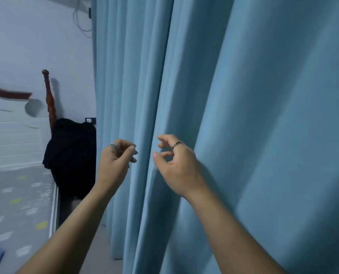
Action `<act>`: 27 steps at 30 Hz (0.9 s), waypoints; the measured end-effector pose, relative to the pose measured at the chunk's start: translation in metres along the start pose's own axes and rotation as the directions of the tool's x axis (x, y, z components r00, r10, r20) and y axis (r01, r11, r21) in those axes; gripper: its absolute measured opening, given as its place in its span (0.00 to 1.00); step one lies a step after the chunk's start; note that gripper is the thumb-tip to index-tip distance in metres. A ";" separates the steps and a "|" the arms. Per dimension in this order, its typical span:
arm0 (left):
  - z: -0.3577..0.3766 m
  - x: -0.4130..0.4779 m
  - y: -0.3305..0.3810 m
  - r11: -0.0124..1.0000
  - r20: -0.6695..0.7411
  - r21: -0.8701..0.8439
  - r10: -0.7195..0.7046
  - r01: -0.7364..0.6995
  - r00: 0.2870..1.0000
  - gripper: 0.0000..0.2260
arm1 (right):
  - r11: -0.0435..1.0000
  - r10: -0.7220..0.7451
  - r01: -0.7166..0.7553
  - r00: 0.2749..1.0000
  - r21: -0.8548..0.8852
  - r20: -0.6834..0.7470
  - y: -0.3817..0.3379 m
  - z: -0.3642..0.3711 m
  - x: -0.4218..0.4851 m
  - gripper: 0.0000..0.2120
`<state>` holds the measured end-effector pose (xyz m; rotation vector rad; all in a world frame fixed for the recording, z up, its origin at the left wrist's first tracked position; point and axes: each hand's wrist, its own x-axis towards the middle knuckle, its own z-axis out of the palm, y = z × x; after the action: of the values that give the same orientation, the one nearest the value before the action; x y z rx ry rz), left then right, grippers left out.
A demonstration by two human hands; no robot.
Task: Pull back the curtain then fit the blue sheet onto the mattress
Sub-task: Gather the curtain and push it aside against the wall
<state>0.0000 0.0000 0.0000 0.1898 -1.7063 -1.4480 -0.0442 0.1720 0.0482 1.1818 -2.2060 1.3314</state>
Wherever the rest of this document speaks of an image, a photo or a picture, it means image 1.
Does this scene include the person's left hand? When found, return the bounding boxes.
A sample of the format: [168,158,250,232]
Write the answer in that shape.
[96,139,139,197]

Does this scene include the person's right hand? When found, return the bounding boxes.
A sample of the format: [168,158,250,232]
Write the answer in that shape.
[152,134,209,199]

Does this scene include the white wooden bed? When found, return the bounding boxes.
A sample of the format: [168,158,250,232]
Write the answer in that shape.
[0,69,59,243]

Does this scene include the person's right forearm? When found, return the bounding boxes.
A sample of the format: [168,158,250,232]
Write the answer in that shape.
[186,184,287,274]

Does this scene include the person's left forearm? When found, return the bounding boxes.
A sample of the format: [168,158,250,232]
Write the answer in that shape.
[17,184,116,274]

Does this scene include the black hanging garment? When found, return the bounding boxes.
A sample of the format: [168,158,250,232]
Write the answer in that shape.
[42,118,97,201]

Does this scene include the grey crown print mattress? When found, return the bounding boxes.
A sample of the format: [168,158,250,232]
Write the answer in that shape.
[0,164,56,274]

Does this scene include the white wall cables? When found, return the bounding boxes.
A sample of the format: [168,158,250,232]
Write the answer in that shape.
[72,0,93,38]

